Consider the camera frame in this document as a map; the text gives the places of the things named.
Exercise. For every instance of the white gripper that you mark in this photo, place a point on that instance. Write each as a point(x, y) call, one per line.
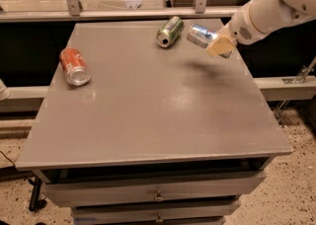
point(241, 28)

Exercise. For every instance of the green soda can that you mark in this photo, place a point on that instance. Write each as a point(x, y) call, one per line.
point(169, 33)

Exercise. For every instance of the red soda can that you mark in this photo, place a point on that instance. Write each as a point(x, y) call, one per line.
point(74, 66)

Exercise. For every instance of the grey top drawer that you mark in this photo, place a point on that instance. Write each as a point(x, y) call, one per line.
point(153, 189)

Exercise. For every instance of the blue silver redbull can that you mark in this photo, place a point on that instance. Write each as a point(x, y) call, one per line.
point(201, 36)

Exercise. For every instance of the grey drawer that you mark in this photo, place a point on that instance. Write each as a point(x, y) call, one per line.
point(153, 189)
point(155, 212)

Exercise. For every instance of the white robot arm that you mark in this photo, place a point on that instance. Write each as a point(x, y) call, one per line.
point(259, 18)

